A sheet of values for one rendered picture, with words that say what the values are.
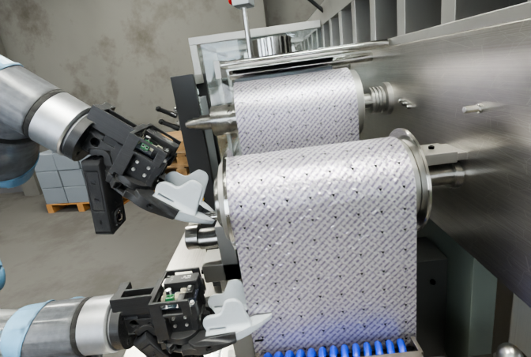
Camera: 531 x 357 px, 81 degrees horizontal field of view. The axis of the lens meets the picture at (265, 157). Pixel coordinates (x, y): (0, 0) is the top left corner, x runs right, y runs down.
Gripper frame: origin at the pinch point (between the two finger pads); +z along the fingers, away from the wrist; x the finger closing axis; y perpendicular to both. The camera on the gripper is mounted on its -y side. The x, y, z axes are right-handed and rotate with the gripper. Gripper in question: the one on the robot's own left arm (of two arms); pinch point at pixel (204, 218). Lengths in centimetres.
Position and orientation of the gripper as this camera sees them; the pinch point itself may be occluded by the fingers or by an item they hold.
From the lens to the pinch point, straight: 46.7
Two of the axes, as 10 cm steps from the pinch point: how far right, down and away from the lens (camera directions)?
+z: 8.4, 5.2, 1.5
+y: 5.4, -8.1, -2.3
